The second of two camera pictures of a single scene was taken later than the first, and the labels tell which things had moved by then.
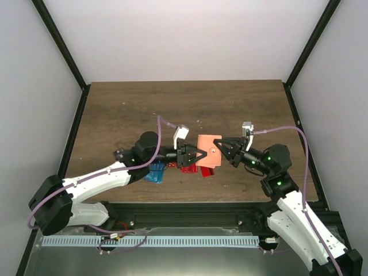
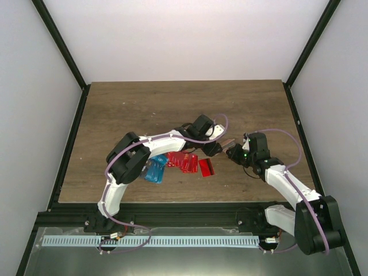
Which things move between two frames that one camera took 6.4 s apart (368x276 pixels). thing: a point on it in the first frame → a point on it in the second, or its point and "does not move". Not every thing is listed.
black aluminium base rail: x=250 y=216 does not move
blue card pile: x=156 y=172 does not move
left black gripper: x=184 y=150 → x=211 y=150
